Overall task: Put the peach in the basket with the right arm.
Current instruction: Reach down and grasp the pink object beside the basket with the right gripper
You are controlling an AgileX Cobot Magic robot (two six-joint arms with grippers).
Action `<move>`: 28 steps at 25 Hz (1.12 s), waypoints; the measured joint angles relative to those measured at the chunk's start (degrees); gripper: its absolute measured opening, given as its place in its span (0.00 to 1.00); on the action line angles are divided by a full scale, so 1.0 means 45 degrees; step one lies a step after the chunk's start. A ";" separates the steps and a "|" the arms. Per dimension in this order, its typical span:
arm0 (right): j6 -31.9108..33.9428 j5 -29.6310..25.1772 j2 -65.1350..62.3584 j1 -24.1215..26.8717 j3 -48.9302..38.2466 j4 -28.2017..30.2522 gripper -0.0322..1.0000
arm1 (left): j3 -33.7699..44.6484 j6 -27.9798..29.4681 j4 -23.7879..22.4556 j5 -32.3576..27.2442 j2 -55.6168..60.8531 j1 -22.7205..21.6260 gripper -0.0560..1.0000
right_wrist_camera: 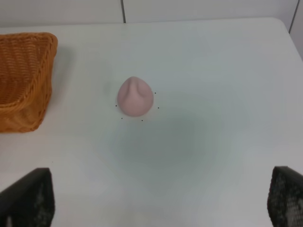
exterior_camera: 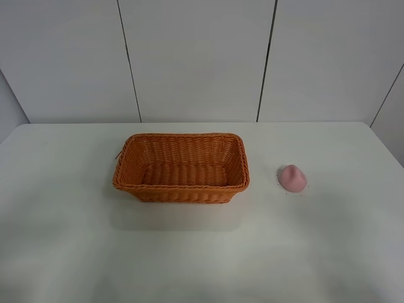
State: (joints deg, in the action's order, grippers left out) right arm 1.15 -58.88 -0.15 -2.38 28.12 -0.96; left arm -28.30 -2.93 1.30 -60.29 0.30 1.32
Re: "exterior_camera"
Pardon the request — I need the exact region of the pink peach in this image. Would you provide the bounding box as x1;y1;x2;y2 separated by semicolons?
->
277;165;307;193

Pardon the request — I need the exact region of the orange woven plastic basket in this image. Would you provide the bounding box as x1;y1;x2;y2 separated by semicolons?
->
112;133;249;204

